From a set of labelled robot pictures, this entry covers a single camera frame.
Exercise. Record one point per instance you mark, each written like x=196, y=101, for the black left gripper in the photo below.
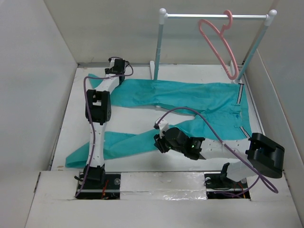
x=108, y=69

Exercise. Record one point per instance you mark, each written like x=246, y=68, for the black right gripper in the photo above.
x=159, y=143

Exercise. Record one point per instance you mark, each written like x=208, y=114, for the teal trousers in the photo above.
x=223, y=105

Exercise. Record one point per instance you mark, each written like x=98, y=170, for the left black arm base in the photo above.
x=93, y=190

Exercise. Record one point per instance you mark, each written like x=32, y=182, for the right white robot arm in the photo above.
x=257, y=155

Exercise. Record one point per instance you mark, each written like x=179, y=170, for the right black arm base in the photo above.
x=224, y=189

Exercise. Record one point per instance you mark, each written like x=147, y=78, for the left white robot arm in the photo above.
x=98, y=112

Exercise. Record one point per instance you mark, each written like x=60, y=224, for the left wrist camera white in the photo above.
x=111, y=62

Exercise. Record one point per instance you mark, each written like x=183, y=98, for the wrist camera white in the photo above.
x=161, y=125
x=111, y=62

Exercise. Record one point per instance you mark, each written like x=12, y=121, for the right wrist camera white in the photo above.
x=161, y=125

